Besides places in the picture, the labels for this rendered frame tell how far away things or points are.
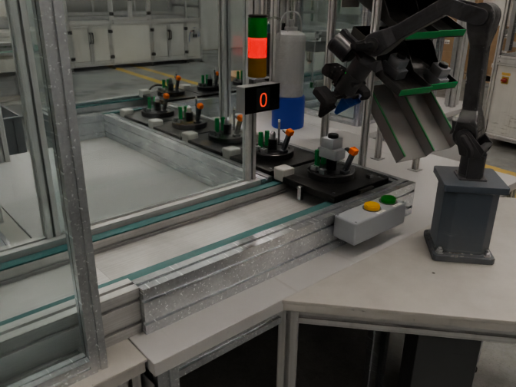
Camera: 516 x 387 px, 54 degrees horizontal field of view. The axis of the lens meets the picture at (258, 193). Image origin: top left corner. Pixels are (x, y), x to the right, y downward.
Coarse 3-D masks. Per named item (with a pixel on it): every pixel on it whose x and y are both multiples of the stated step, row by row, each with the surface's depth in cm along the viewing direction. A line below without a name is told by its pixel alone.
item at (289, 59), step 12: (288, 12) 224; (300, 24) 231; (276, 36) 228; (288, 36) 223; (300, 36) 225; (276, 48) 229; (288, 48) 225; (300, 48) 227; (276, 60) 231; (288, 60) 227; (300, 60) 229; (276, 72) 233; (288, 72) 229; (300, 72) 231; (288, 84) 231; (300, 84) 233; (288, 96) 233; (300, 96) 236
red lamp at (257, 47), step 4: (248, 40) 130; (252, 40) 129; (256, 40) 129; (260, 40) 129; (264, 40) 129; (248, 44) 131; (252, 44) 129; (256, 44) 129; (260, 44) 129; (264, 44) 130; (248, 48) 131; (252, 48) 130; (256, 48) 129; (260, 48) 130; (264, 48) 130; (248, 52) 131; (252, 52) 130; (256, 52) 130; (260, 52) 130; (264, 52) 131; (248, 56) 132; (252, 56) 130; (256, 56) 130; (260, 56) 130; (264, 56) 131
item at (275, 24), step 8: (272, 0) 254; (280, 0) 254; (288, 0) 257; (272, 8) 256; (280, 8) 256; (288, 8) 259; (272, 16) 257; (280, 16) 257; (288, 16) 260; (272, 24) 258; (288, 24) 262; (272, 32) 260; (272, 40) 261; (272, 48) 263; (272, 56) 265; (272, 64) 266; (272, 72) 268; (272, 80) 269
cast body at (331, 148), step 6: (324, 138) 144; (330, 138) 143; (336, 138) 143; (342, 138) 144; (324, 144) 145; (330, 144) 143; (336, 144) 143; (324, 150) 145; (330, 150) 143; (336, 150) 143; (342, 150) 144; (324, 156) 146; (330, 156) 144; (336, 156) 143; (342, 156) 145
